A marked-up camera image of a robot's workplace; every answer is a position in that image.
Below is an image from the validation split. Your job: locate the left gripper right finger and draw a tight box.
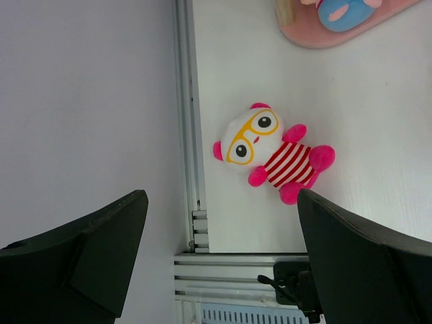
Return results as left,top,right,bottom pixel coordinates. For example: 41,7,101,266
297,189,431,323

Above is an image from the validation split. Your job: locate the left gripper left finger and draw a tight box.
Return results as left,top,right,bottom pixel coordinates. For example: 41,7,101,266
1,190,149,323

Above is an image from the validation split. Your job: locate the white pink bear plush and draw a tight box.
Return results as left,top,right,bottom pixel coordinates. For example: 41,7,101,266
212,102,336,205

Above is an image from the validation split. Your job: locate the pink three-tier shelf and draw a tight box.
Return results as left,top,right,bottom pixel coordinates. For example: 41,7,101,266
274,0,418,49

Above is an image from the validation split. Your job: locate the boy doll plush in shelf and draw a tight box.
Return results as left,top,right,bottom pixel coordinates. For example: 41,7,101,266
301,0,383,32

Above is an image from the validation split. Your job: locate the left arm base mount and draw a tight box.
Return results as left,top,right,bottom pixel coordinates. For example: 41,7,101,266
256,261,323,323

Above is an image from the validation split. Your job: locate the aluminium front rail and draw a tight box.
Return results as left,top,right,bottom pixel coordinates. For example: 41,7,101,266
174,253,308,307

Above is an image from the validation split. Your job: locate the white slotted cable duct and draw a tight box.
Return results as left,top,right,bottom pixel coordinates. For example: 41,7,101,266
200,303,309,324

